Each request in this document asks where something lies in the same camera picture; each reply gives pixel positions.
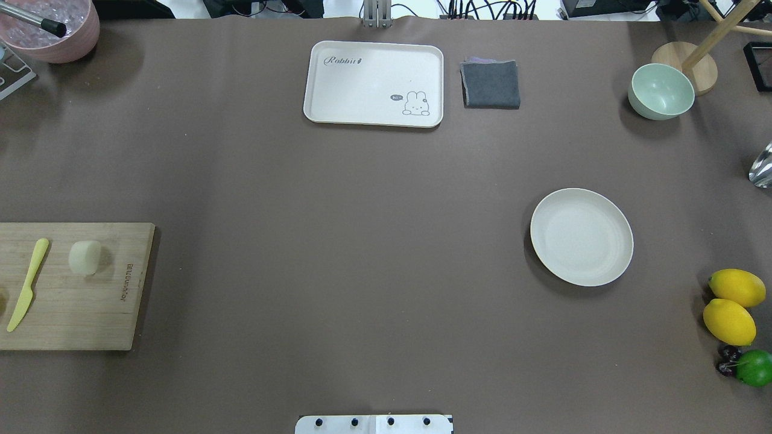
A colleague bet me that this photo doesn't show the white steamed bun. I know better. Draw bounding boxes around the white steamed bun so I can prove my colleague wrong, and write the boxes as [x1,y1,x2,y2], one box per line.
[68,240,102,275]

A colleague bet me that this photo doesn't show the cream rabbit tray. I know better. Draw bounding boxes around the cream rabbit tray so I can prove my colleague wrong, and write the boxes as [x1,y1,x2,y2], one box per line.
[303,40,444,128]

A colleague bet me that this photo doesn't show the grey folded cloth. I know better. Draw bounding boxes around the grey folded cloth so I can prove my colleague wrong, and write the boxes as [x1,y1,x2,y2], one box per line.
[460,57,521,110]

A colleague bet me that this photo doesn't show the cream round plate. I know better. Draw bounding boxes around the cream round plate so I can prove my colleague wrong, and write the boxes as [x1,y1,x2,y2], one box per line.
[530,189,634,288]

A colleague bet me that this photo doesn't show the mint green bowl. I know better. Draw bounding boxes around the mint green bowl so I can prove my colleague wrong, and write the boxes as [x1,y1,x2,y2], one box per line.
[627,63,697,121]

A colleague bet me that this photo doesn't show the wooden cutting board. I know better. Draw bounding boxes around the wooden cutting board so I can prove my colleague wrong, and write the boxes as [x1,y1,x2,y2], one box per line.
[1,222,156,351]

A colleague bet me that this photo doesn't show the wooden cup stand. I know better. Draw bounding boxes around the wooden cup stand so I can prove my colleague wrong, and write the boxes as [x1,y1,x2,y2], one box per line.
[651,1,771,96]

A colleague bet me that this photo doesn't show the yellow lemon outer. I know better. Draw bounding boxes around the yellow lemon outer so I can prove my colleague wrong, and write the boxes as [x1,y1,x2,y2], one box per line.
[702,298,756,347]

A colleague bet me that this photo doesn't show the yellow lemon near plate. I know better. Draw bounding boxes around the yellow lemon near plate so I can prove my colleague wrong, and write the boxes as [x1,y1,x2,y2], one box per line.
[707,268,767,308]

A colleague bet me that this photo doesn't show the pink ice bucket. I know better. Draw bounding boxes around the pink ice bucket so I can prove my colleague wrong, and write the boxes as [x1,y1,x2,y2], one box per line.
[1,1,100,63]

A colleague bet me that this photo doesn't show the dark cherries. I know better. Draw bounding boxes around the dark cherries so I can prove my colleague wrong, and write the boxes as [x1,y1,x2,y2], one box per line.
[716,344,744,377]

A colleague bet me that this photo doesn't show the yellow plastic knife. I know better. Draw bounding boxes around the yellow plastic knife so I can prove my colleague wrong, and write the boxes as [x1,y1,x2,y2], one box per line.
[6,238,50,333]

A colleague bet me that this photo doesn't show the clear glass cup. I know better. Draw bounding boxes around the clear glass cup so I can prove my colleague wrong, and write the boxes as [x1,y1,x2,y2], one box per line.
[748,141,772,189]

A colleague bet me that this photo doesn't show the metal tongs black tip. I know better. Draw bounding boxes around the metal tongs black tip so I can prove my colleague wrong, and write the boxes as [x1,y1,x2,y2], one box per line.
[1,1,67,38]

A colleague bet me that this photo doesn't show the green lime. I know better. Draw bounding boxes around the green lime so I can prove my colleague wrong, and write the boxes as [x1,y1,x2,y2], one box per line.
[736,350,771,388]

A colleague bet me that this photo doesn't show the grey metal rack corner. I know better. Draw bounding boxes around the grey metal rack corner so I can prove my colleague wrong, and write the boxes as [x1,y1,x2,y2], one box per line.
[0,42,37,101]

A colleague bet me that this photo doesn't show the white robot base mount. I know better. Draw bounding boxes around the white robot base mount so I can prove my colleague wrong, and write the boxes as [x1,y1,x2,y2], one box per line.
[294,413,454,433]

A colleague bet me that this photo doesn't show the black frame object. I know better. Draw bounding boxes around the black frame object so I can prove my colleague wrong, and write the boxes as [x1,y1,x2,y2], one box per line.
[742,42,771,92]

